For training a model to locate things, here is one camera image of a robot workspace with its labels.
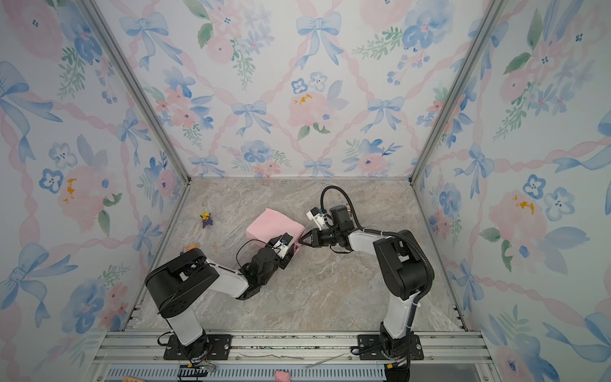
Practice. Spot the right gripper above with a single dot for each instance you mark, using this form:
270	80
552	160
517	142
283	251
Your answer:
316	239

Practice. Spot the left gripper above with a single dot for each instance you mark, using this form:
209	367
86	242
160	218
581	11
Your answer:
267	250

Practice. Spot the purple wrapping paper sheet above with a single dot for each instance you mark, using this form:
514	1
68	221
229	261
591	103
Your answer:
271	224

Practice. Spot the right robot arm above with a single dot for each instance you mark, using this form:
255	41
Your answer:
406	271

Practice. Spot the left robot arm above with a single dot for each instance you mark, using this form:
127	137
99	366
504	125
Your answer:
177	284

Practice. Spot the yellow purple toy figure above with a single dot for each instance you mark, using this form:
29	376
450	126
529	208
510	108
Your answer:
206	220

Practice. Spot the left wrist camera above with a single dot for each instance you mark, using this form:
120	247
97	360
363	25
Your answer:
284	247

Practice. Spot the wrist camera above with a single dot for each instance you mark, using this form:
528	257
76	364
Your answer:
284	247
322	219

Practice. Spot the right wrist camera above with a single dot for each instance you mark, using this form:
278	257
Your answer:
322	219

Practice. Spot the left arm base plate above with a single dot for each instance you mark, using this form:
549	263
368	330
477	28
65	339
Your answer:
213	347

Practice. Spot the aluminium rail frame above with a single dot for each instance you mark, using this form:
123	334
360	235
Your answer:
145	355

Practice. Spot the pink object on rail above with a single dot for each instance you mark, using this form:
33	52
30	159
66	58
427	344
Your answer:
282	376

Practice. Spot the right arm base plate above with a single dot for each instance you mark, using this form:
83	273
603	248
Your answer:
379	347

